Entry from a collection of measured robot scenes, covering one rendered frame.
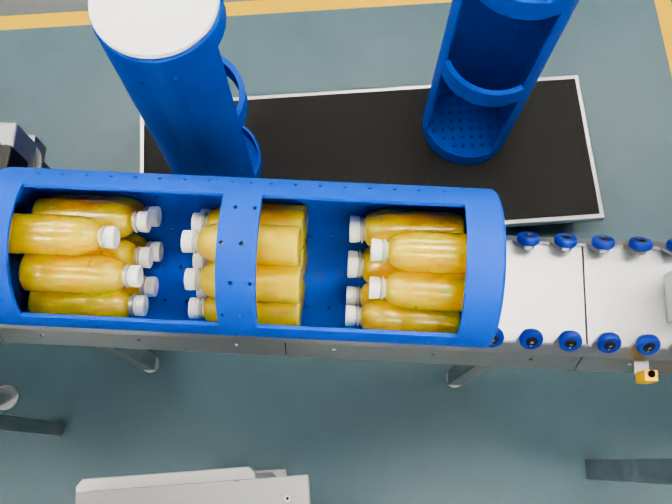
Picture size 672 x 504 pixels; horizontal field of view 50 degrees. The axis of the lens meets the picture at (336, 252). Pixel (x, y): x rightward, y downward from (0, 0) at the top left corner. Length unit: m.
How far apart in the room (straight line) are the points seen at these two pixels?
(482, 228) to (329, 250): 0.37
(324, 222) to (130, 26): 0.58
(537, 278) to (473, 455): 0.99
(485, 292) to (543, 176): 1.31
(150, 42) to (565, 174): 1.44
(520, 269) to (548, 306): 0.09
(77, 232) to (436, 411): 1.42
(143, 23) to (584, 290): 1.06
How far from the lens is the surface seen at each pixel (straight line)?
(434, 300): 1.25
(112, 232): 1.29
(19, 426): 2.20
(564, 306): 1.52
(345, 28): 2.82
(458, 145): 2.44
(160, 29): 1.61
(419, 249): 1.21
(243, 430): 2.37
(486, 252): 1.18
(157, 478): 1.38
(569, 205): 2.46
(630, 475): 2.14
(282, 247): 1.21
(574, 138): 2.56
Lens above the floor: 2.34
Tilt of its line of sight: 74 degrees down
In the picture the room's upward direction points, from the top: straight up
